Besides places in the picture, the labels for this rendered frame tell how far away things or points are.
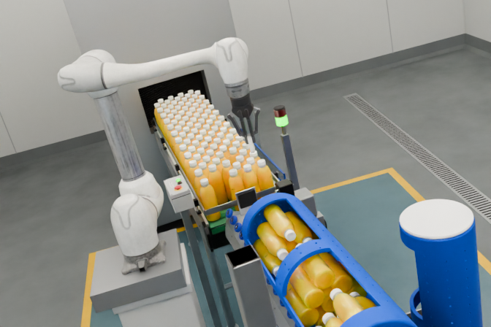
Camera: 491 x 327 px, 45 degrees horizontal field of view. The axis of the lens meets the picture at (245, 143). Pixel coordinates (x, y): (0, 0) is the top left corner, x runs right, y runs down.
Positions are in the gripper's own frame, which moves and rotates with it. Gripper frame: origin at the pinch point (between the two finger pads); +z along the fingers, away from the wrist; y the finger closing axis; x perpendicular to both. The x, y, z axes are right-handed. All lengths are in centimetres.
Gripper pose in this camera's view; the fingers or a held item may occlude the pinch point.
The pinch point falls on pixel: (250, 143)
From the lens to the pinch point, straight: 231.1
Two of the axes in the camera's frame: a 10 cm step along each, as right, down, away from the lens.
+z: 2.2, 9.0, 3.8
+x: 0.7, -4.1, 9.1
